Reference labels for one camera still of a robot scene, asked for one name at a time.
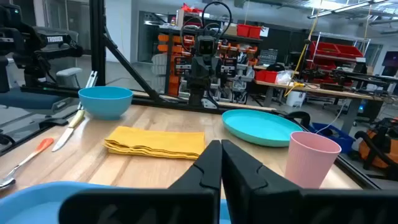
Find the monitor with reddish screen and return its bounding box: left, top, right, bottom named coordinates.
left=381, top=51, right=398, bottom=77

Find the blue plastic bowl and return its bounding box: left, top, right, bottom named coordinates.
left=77, top=86, right=134, bottom=121

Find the knife with cream handle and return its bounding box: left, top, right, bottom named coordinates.
left=51, top=109, right=86, bottom=152

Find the brown cardboard box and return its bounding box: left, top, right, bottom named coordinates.
left=223, top=24, right=239, bottom=36

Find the long wooden workbench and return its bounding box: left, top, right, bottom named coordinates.
left=253, top=79, right=385, bottom=134

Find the orange shop vacuum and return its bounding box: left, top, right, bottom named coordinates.
left=354, top=117, right=398, bottom=181

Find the yellow cloth napkin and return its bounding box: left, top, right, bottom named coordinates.
left=103, top=125, right=206, bottom=161

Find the spoon with orange handle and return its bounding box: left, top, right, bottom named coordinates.
left=0, top=138, right=55, bottom=191

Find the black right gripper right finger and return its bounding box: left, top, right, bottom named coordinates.
left=221, top=139, right=398, bottom=224

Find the pink ribbed plastic cup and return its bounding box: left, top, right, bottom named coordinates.
left=284, top=131, right=342, bottom=190

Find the blue plastic tray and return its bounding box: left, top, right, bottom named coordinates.
left=0, top=181, right=233, bottom=224

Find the blue plastic storage bin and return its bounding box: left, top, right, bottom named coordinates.
left=308, top=122, right=356, bottom=154

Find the wire rack with red bins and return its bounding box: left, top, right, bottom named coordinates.
left=306, top=40, right=364, bottom=71

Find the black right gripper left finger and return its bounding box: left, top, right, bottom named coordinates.
left=58, top=139, right=223, bottom=224

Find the yellow hanging cable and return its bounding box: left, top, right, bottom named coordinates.
left=284, top=9, right=323, bottom=97

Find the clear plastic bag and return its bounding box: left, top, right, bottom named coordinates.
left=275, top=70, right=295, bottom=85

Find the white cable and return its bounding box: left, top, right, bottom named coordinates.
left=315, top=99, right=348, bottom=134

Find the shelf with orange bins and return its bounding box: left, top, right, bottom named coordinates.
left=157, top=26, right=264, bottom=97

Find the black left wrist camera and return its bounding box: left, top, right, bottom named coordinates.
left=194, top=35, right=218, bottom=58

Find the teal plastic plate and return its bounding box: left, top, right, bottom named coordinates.
left=221, top=109, right=304, bottom=147

